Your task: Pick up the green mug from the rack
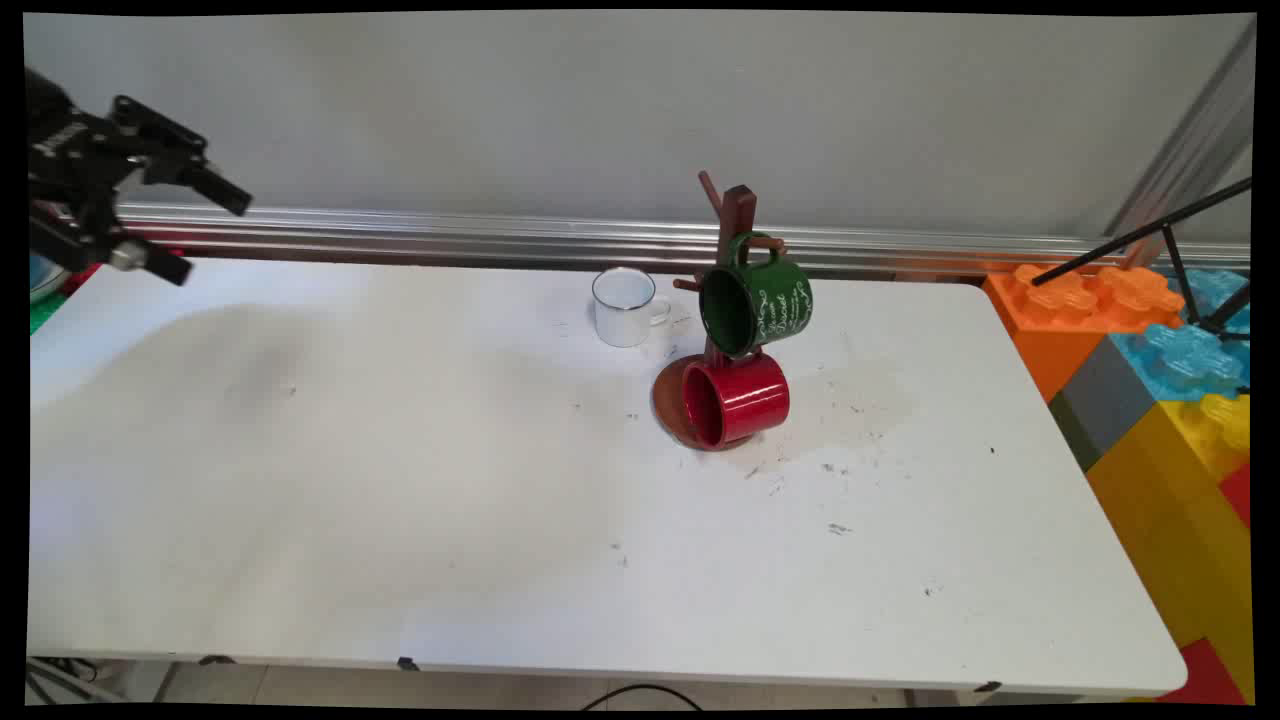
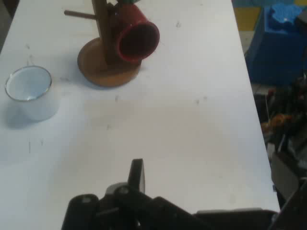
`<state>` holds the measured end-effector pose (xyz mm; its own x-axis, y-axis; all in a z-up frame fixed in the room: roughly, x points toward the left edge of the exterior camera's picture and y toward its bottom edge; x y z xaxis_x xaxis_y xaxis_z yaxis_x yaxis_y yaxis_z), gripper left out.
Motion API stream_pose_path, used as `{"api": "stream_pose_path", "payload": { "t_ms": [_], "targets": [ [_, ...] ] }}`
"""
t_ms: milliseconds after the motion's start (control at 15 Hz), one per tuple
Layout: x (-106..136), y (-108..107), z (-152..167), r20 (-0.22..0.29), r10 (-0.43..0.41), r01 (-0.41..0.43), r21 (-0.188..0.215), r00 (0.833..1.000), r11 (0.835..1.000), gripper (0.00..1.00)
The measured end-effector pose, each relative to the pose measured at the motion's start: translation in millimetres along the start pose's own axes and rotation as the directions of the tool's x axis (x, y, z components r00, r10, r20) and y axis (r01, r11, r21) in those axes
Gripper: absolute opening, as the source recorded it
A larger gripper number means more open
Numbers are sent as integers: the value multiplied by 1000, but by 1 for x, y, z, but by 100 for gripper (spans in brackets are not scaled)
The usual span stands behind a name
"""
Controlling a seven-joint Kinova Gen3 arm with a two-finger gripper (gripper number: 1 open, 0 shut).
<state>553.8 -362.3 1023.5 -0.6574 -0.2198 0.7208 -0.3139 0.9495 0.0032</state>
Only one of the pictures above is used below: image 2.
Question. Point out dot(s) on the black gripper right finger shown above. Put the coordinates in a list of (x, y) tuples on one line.
[(235, 220)]

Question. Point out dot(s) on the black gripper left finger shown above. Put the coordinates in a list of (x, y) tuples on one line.
[(115, 210)]

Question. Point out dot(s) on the dark equipment pile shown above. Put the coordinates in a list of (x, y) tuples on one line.
[(290, 134)]

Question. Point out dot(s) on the white enamel mug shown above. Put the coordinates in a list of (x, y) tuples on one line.
[(40, 107)]

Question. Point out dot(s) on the brown wooden mug tree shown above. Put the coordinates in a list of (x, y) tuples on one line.
[(96, 69)]

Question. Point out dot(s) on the blue giant building block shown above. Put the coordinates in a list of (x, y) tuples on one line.
[(271, 52)]

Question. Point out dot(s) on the red mug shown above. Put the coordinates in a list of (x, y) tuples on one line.
[(129, 16)]

